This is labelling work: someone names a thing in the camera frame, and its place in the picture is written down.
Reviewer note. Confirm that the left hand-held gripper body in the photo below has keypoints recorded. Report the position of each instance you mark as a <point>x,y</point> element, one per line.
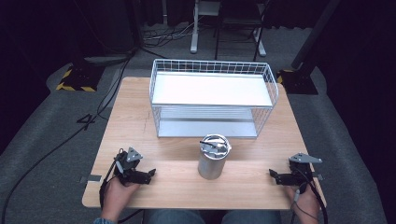
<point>130,166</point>

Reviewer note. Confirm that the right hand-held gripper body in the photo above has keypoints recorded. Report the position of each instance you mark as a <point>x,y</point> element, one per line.
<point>299,171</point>

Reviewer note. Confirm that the silver metal canister with lid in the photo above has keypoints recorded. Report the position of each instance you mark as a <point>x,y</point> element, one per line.
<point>214,156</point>

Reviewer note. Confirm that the person's right hand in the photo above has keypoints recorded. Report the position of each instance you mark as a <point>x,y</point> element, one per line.
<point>305,202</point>

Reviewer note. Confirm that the person's left hand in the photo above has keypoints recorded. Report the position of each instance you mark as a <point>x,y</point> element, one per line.
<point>117,196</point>

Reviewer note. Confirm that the wooden table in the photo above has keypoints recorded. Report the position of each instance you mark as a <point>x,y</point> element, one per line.
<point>174,186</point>

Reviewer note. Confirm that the grey tape strip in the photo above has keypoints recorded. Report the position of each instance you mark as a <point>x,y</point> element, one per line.
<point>93,178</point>

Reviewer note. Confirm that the person's left sleeve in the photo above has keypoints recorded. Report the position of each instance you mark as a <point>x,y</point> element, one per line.
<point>104,221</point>

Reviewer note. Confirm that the black stand base striped edge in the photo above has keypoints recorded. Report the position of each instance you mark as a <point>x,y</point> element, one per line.
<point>77,77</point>
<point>297,81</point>

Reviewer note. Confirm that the white metal stand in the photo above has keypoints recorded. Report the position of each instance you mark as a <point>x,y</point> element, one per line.
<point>199,28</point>

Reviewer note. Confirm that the black metal chair frame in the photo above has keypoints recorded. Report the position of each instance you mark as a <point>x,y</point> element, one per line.
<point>239,28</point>

